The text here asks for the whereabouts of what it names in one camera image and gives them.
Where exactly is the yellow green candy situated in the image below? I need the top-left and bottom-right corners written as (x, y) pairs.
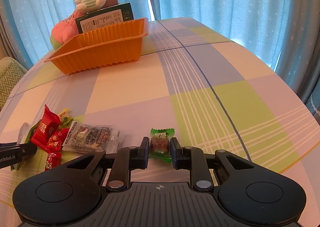
top-left (58, 108), bottom-right (73, 127)

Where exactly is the small red candy packet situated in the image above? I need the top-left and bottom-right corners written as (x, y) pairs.
top-left (44, 152), bottom-right (61, 171)

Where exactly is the orange plastic tray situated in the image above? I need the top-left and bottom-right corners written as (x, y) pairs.
top-left (45, 18), bottom-right (149, 75)

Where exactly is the blue star curtain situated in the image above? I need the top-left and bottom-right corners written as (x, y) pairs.
top-left (1, 0), bottom-right (319, 115)

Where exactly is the dark green box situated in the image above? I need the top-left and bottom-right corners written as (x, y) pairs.
top-left (75, 2), bottom-right (134, 33)

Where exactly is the green zigzag cushion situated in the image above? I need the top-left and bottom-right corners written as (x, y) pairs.
top-left (0, 57), bottom-right (28, 109)

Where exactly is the large red snack packet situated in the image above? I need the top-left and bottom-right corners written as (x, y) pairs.
top-left (30, 105), bottom-right (61, 150)

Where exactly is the pink green plush toy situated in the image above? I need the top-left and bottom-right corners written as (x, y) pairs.
top-left (50, 10), bottom-right (85, 50)

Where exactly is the clear dark snack packet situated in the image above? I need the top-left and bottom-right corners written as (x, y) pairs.
top-left (62, 121), bottom-right (123, 154)

